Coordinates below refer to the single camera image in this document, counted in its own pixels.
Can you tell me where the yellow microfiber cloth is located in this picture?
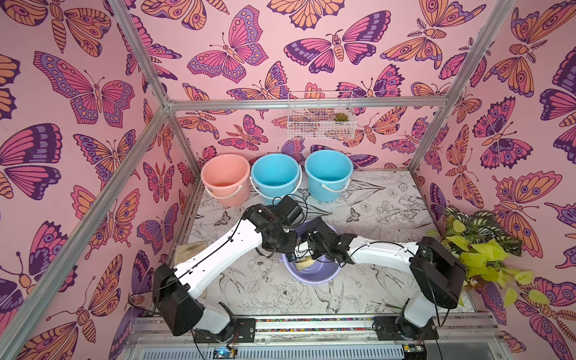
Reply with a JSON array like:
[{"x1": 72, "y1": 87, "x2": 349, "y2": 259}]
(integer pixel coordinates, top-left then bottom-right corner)
[{"x1": 294, "y1": 256, "x2": 316, "y2": 272}]

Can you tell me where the purple plastic bucket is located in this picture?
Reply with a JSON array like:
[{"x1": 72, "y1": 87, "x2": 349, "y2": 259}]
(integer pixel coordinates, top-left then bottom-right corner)
[{"x1": 282, "y1": 220, "x2": 341, "y2": 285}]

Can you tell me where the blue bucket white handle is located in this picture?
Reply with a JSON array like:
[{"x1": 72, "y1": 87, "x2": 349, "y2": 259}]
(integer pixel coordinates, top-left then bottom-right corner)
[{"x1": 250, "y1": 154, "x2": 302, "y2": 205}]

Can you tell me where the pink plastic bucket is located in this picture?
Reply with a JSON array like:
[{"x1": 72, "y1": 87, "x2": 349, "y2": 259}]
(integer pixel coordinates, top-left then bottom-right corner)
[{"x1": 200, "y1": 154, "x2": 251, "y2": 207}]

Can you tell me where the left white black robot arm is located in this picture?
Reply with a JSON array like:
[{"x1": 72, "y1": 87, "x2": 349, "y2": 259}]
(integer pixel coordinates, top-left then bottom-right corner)
[{"x1": 151, "y1": 196, "x2": 305, "y2": 342}]

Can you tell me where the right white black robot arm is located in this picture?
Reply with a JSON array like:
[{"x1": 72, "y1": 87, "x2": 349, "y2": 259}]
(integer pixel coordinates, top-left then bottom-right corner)
[{"x1": 291, "y1": 217, "x2": 467, "y2": 339}]

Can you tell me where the beige worn cloth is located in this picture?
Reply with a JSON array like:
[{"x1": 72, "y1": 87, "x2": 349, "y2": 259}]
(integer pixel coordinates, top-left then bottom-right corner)
[{"x1": 173, "y1": 241, "x2": 209, "y2": 266}]

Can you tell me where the small green succulent plant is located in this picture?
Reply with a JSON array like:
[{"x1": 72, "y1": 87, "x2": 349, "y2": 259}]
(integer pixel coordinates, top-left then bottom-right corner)
[{"x1": 333, "y1": 112, "x2": 349, "y2": 122}]

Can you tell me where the green leafy potted plant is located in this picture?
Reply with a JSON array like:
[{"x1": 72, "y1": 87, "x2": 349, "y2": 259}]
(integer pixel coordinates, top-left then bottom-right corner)
[{"x1": 429, "y1": 205, "x2": 551, "y2": 307}]

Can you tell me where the white wire wall basket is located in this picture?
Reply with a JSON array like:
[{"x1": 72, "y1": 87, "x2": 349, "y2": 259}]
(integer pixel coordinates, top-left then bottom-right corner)
[{"x1": 285, "y1": 97, "x2": 357, "y2": 142}]

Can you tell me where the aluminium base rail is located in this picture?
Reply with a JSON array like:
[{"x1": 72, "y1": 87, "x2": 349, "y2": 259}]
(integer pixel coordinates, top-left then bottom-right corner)
[{"x1": 120, "y1": 313, "x2": 514, "y2": 359}]

